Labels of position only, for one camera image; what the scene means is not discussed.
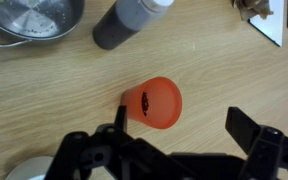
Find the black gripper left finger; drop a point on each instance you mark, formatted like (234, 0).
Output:
(121, 118)

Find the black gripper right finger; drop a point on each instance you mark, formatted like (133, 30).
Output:
(241, 128)

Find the orange plastic cup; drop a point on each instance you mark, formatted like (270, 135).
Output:
(156, 103)

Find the silver metal pot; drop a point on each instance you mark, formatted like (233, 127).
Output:
(39, 20)

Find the dark sauce squeeze bottle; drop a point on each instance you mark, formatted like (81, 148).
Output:
(125, 18)

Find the white sheet with black edge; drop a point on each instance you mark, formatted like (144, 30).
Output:
(272, 26)

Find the crumpled brown paper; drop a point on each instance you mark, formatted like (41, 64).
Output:
(250, 8)

